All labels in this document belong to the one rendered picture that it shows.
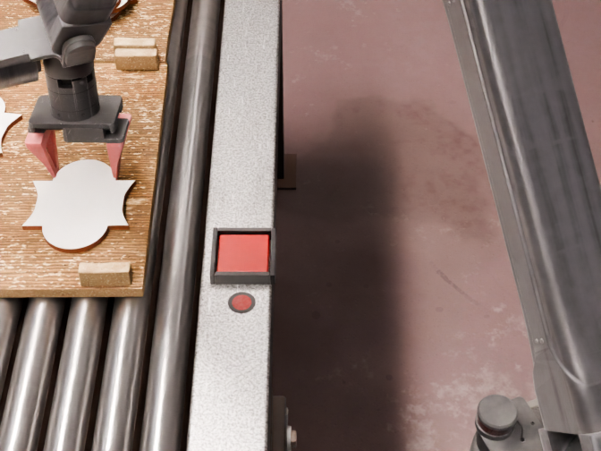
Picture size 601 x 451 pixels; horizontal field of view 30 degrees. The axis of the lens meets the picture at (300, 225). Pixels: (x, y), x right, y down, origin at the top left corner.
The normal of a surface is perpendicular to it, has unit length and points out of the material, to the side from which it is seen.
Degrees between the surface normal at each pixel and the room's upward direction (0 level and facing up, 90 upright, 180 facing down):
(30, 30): 27
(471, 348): 0
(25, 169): 0
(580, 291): 38
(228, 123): 0
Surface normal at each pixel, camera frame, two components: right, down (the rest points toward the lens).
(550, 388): -0.94, 0.22
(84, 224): -0.02, -0.67
